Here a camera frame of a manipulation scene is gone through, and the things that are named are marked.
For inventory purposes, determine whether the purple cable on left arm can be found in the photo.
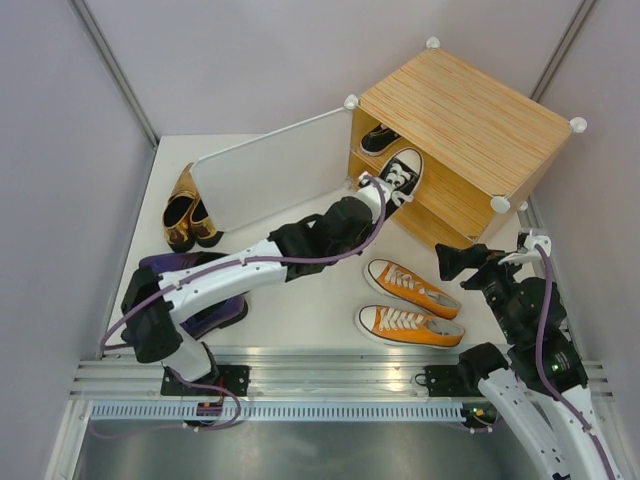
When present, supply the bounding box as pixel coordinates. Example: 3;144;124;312
99;172;386;431

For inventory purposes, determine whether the gold heeled shoe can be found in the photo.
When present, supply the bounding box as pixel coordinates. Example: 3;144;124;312
189;199;223;248
162;163;200;253

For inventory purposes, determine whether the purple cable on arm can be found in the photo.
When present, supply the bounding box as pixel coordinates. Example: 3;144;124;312
532;244;621;480
99;172;386;431

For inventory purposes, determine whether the gold heeled shoe left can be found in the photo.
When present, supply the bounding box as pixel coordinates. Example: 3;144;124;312
162;163;200;253

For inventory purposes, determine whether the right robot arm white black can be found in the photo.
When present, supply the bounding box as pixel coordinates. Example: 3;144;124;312
435;232;623;479

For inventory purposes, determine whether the orange canvas sneaker lower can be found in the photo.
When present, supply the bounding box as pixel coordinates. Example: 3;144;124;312
354;305;466;348

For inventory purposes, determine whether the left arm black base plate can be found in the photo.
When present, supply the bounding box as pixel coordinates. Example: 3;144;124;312
160;365;250;397

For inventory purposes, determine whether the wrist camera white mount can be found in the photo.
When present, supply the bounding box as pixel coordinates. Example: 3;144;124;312
355;171;386;223
498;228;552;265

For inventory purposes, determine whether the wooden two-shelf shoe cabinet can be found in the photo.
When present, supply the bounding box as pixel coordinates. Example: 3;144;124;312
344;37;587;248

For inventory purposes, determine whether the aluminium rail frame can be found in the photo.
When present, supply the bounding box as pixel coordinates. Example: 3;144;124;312
69;357;616;401

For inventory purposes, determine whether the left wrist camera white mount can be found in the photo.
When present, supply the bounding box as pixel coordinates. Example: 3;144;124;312
355;171;386;223

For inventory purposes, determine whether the white translucent cabinet door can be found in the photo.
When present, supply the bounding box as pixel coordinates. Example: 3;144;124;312
191;108;352;232

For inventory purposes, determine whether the orange canvas sneaker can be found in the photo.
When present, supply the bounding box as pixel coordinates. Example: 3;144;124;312
364;259;461;320
354;305;466;348

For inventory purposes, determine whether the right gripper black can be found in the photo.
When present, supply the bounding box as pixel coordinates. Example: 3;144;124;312
434;240;529;339

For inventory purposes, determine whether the black canvas sneaker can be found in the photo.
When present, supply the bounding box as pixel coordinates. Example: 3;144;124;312
360;124;400;156
378;148;424;208

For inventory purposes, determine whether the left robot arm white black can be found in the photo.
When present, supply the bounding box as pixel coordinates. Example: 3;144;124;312
122;196;387;395

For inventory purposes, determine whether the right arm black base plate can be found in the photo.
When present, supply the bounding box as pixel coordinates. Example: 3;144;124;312
413;365;470;398

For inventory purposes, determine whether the white slotted cable duct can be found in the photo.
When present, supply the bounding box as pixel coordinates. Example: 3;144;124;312
90;400;465;423

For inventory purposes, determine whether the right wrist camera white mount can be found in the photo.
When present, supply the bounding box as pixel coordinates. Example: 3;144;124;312
498;228;552;265

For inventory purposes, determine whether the orange canvas sneaker upper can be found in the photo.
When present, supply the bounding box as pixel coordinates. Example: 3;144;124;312
364;259;461;320

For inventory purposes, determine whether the purple loafer shoe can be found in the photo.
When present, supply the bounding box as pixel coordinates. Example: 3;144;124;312
181;295;249;339
138;251;226;275

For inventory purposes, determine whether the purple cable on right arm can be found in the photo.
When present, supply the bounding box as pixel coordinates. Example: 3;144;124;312
532;244;621;480

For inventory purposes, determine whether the gold heeled shoe right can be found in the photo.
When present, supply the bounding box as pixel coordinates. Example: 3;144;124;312
189;199;223;248

